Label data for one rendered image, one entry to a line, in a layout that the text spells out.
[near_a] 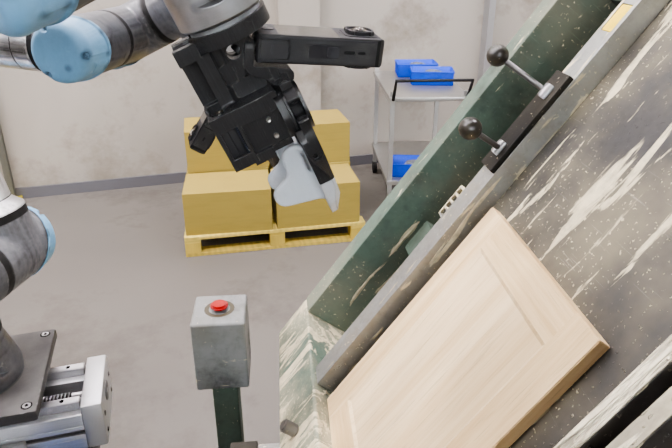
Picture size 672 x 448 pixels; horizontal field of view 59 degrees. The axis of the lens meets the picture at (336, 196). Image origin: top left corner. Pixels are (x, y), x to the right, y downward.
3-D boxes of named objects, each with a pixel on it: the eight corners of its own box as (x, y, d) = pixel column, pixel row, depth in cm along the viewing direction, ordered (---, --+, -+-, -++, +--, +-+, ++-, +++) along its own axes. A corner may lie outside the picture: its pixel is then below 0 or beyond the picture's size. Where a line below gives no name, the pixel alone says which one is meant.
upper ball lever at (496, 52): (544, 105, 103) (482, 59, 106) (559, 87, 102) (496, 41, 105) (544, 104, 99) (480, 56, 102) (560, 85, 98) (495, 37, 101)
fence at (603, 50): (331, 375, 123) (315, 367, 122) (670, -25, 98) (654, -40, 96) (333, 392, 119) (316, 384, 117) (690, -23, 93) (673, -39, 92)
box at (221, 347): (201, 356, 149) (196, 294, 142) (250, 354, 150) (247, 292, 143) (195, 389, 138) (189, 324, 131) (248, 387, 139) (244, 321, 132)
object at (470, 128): (488, 152, 107) (449, 127, 97) (503, 135, 106) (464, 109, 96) (503, 164, 104) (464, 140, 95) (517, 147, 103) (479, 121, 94)
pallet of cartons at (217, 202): (179, 210, 411) (169, 118, 385) (338, 191, 440) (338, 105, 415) (187, 264, 342) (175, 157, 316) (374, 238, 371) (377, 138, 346)
